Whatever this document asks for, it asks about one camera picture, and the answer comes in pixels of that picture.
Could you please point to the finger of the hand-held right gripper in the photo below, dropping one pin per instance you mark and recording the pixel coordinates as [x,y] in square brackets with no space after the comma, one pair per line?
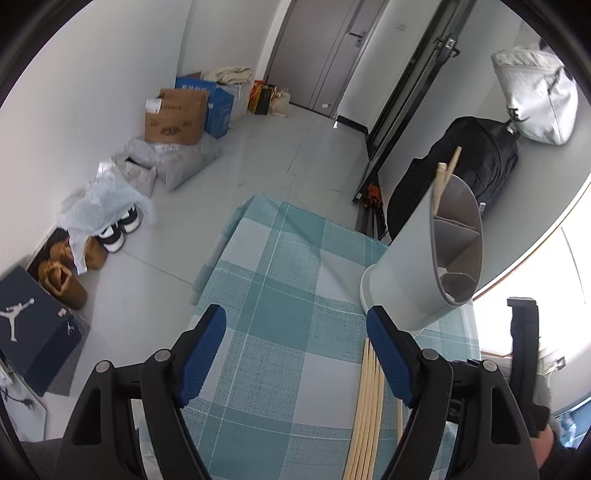
[526,350]

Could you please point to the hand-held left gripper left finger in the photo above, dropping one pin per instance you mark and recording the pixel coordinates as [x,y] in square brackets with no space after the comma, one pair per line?
[203,355]

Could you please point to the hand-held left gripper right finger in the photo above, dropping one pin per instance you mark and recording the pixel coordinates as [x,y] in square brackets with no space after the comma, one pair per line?
[392,360]

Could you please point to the bunch of wooden chopsticks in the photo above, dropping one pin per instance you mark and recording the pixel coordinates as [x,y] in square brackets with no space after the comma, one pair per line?
[364,415]

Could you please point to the white grey chopstick holder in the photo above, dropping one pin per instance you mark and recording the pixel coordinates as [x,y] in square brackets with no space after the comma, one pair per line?
[406,277]

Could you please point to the wooden chopstick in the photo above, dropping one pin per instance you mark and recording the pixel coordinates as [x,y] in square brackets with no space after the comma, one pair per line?
[455,160]
[442,180]

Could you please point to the person's right hand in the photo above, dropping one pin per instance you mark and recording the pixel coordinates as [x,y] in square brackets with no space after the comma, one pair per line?
[545,450]

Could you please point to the teal plaid tablecloth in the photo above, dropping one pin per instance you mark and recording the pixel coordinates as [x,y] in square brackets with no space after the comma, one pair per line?
[277,300]

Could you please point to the black white sneaker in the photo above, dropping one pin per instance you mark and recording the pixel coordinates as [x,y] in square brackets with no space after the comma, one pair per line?
[130,220]
[111,239]

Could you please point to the black orange folded umbrella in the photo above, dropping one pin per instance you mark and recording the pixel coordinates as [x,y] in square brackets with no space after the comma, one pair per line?
[370,196]

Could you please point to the dark blue shoe box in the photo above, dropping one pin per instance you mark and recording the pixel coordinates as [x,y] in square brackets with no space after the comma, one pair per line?
[37,337]

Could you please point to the white plastic bag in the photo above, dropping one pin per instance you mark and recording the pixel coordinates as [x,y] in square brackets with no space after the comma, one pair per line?
[101,203]

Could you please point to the small grey parcel bag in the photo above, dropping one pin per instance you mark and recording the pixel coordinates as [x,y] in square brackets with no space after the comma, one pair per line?
[136,177]

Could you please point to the large grey parcel bag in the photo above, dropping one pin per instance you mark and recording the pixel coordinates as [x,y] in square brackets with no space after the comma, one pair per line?
[184,161]

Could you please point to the small white box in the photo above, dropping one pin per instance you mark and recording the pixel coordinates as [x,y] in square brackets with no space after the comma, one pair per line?
[5,374]

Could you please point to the black backpack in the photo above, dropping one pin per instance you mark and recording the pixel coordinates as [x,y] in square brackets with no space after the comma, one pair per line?
[466,147]

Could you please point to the brown cardboard box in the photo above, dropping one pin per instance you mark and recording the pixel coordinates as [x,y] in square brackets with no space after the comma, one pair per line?
[175,117]

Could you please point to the blue cardboard box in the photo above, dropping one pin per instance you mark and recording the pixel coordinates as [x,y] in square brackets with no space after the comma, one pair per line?
[221,115]

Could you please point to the white hanging bag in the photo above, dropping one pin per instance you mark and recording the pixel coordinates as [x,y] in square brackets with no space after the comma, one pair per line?
[535,97]

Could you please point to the black paper bag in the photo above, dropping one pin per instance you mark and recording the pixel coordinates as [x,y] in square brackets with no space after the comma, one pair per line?
[264,101]

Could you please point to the red yellow bag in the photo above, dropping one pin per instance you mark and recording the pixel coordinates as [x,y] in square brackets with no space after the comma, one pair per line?
[254,97]

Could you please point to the beige paper bag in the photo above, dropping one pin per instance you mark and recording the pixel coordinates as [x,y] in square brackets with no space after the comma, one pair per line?
[280,102]

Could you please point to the black framed door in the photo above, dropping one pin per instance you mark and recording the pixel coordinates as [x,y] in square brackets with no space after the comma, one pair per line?
[415,83]

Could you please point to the beige folded cloth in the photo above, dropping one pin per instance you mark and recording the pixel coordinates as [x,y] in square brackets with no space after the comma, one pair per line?
[228,75]

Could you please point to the grey entrance door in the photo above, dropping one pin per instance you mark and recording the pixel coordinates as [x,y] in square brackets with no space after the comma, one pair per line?
[318,55]

